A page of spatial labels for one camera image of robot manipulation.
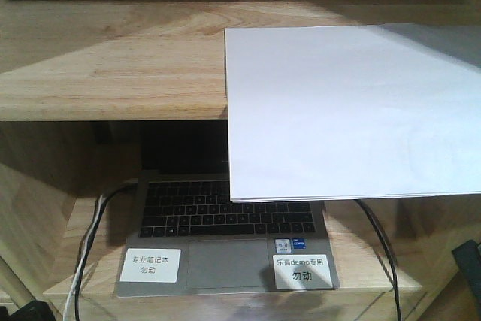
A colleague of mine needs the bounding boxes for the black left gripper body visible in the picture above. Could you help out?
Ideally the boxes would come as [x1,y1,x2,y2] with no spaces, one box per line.
[1,300,55,321]

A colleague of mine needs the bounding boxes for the wooden shelf unit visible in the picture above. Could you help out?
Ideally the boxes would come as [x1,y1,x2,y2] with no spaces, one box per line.
[1,0,480,320]

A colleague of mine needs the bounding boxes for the white cable left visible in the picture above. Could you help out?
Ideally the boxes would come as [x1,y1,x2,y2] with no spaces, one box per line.
[63,194,103,321]

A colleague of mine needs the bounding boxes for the white laptop label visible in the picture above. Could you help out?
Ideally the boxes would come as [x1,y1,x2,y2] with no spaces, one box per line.
[119,248,181,283]
[273,254,334,290]

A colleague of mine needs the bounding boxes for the black cable right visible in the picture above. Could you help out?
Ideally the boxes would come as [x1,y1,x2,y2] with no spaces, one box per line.
[354,198,404,321]

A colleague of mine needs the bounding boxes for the grey laptop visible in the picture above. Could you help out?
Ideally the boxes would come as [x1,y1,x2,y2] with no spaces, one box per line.
[116,120,340,298]

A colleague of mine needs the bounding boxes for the white left laptop label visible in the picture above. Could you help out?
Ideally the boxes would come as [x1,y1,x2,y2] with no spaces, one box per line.
[119,248,181,283]

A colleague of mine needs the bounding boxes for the black cable left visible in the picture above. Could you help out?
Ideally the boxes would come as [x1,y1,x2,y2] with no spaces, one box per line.
[74,183,138,321]

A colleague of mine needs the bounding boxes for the white paper sheets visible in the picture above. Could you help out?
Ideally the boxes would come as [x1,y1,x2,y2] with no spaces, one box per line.
[225,24,480,202]

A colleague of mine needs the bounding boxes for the black cable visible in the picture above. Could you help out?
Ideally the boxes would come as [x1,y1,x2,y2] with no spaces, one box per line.
[354,198,404,321]
[74,183,138,321]

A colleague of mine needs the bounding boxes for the white right laptop label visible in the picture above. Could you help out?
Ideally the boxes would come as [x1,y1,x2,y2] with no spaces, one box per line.
[273,254,334,290]

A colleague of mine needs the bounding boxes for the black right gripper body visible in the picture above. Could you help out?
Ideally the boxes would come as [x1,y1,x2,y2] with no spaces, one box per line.
[452,239,480,316]

